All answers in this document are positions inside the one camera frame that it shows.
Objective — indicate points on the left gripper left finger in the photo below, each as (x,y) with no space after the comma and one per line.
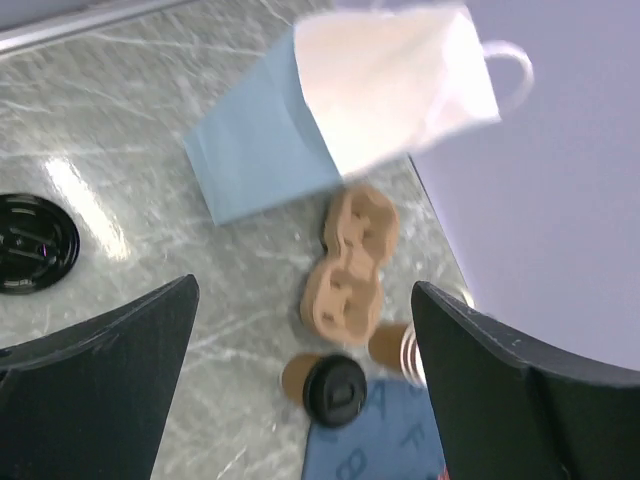
(91,401)

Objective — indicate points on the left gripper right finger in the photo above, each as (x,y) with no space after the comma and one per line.
(509,406)

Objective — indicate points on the stack of brown paper cups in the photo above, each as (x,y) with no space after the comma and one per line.
(395,347)

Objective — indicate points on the black plastic cup lid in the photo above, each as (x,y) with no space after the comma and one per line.
(335,391)

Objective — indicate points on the brown pulp cup carrier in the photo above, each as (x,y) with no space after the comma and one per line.
(343,296)

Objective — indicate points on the light blue paper bag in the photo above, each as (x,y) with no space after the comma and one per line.
(343,91)

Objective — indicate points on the brown paper cup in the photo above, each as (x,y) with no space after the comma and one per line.
(294,375)

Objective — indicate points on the blue alphabet cloth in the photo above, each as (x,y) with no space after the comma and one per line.
(395,436)

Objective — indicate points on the black lid stack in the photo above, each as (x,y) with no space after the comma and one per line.
(40,243)

